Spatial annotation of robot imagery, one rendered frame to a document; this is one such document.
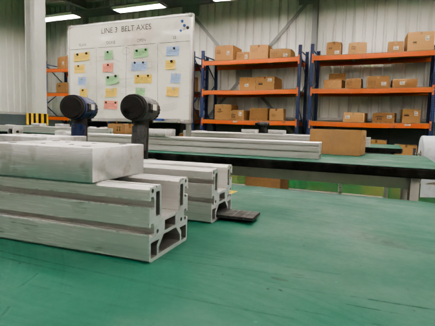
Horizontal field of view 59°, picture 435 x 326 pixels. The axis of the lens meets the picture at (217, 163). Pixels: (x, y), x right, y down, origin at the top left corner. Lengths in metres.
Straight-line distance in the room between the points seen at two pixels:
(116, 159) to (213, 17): 11.92
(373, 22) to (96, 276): 10.91
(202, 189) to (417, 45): 9.61
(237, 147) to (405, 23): 9.36
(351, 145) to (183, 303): 2.08
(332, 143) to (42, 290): 2.12
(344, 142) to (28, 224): 2.04
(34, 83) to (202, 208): 8.76
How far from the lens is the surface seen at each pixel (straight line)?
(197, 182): 0.61
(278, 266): 0.44
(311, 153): 1.95
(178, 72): 3.67
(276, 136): 3.85
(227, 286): 0.38
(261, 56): 10.47
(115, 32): 4.15
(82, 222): 0.49
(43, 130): 5.75
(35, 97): 9.03
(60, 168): 0.48
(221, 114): 10.81
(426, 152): 3.88
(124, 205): 0.44
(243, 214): 0.63
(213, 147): 2.10
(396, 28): 11.13
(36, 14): 9.32
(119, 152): 0.49
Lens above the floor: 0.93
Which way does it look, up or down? 6 degrees down
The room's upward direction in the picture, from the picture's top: 1 degrees clockwise
